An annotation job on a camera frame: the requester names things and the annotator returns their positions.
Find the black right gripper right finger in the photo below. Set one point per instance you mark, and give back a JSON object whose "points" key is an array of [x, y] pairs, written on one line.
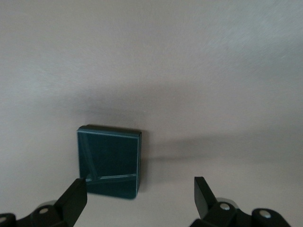
{"points": [[206, 203]]}

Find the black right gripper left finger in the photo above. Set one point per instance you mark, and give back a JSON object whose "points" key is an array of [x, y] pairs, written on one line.
{"points": [[68, 203]]}

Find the small black square box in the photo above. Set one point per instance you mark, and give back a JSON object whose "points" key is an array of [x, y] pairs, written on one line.
{"points": [[111, 160]]}

